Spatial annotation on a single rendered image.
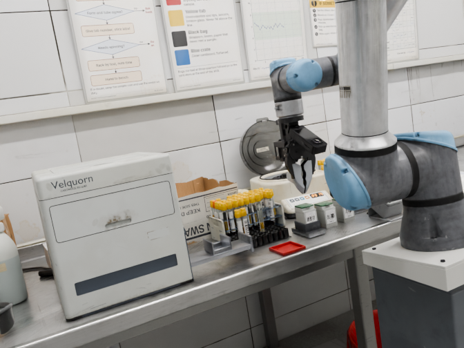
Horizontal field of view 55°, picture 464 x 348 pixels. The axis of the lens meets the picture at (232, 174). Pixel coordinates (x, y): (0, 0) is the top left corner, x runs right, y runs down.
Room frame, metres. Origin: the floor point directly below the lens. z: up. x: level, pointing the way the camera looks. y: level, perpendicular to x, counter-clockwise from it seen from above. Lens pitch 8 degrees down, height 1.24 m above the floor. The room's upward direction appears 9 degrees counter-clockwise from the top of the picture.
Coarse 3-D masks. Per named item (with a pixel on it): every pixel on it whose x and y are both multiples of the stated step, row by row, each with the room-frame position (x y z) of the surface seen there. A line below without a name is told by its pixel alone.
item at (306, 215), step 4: (296, 208) 1.20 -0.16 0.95; (304, 208) 1.18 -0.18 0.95; (308, 208) 1.19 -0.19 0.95; (312, 208) 1.19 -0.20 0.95; (296, 212) 1.21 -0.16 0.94; (300, 212) 1.19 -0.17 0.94; (304, 212) 1.17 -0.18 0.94; (308, 212) 1.18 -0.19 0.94; (312, 212) 1.18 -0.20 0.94; (296, 216) 1.21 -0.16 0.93; (300, 216) 1.19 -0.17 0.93; (304, 216) 1.17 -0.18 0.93; (308, 216) 1.18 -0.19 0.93; (312, 216) 1.18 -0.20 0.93; (316, 216) 1.19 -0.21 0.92; (296, 220) 1.21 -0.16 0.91; (300, 220) 1.19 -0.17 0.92; (304, 220) 1.17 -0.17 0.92; (308, 220) 1.17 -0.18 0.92; (312, 220) 1.18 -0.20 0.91; (316, 220) 1.19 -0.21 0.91
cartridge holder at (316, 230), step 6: (294, 222) 1.22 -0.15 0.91; (300, 222) 1.19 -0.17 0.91; (312, 222) 1.17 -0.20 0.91; (318, 222) 1.18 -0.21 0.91; (294, 228) 1.22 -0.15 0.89; (300, 228) 1.19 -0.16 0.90; (306, 228) 1.17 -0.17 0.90; (312, 228) 1.17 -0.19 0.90; (318, 228) 1.18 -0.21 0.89; (300, 234) 1.19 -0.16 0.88; (306, 234) 1.16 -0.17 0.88; (312, 234) 1.15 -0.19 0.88; (318, 234) 1.16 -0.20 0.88
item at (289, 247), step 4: (280, 244) 1.12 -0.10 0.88; (284, 244) 1.12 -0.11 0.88; (288, 244) 1.12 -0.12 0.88; (292, 244) 1.12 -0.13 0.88; (296, 244) 1.10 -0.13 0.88; (300, 244) 1.09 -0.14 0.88; (272, 248) 1.11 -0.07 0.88; (276, 248) 1.11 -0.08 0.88; (280, 248) 1.10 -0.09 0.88; (284, 248) 1.10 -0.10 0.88; (288, 248) 1.09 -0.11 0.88; (292, 248) 1.09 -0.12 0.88; (296, 248) 1.07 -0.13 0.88; (300, 248) 1.07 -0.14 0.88; (304, 248) 1.07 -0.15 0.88; (276, 252) 1.07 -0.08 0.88; (280, 252) 1.05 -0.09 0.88; (284, 252) 1.05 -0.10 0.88; (288, 252) 1.05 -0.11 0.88; (292, 252) 1.06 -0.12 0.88
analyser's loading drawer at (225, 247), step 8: (240, 232) 1.11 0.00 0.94; (208, 240) 1.04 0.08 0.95; (224, 240) 1.06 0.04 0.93; (240, 240) 1.10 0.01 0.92; (248, 240) 1.07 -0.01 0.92; (208, 248) 1.04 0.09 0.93; (216, 248) 1.07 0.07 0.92; (224, 248) 1.03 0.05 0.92; (232, 248) 1.05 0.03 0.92; (240, 248) 1.04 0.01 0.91; (248, 248) 1.06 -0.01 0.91; (192, 256) 1.03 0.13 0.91; (200, 256) 1.02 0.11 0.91; (208, 256) 1.01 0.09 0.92; (216, 256) 1.01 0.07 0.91; (224, 256) 1.03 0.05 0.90; (192, 264) 0.99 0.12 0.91
